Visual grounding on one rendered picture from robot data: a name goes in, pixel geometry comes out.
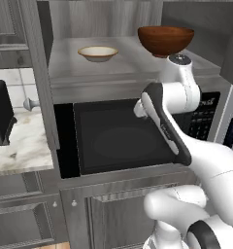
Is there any grey open cupboard door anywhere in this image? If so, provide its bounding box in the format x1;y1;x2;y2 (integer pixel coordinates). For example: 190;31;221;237
218;0;233;83
17;0;61;152

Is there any black toaster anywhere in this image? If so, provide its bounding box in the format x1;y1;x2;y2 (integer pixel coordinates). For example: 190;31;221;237
0;79;18;148

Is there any black microwave door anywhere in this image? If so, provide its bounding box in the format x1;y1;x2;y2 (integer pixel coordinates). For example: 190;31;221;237
72;97;184;176

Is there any round silver door knob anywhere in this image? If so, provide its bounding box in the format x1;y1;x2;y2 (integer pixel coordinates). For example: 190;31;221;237
22;97;41;112

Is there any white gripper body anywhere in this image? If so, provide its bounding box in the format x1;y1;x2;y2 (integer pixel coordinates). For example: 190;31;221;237
133;99;150;120

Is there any grey open cupboard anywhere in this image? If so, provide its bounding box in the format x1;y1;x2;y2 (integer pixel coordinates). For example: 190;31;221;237
36;0;233;105

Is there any grey upper cupboard door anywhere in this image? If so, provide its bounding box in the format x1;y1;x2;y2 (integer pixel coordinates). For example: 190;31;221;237
0;0;35;70

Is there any small cream bowl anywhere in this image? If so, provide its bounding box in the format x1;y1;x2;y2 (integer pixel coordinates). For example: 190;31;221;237
77;45;119;63

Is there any large brown wooden bowl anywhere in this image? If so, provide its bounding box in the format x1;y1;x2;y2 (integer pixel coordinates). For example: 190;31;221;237
137;25;195;59

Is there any black steel microwave oven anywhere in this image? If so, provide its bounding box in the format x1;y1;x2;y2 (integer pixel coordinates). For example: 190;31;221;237
52;77;232;180

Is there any grey lower cupboard door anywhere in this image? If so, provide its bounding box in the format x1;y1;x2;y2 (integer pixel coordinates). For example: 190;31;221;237
0;199;60;249
84;183;188;249

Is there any grey drawer front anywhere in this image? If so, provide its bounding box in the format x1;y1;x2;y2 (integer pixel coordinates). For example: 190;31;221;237
0;170;60;204

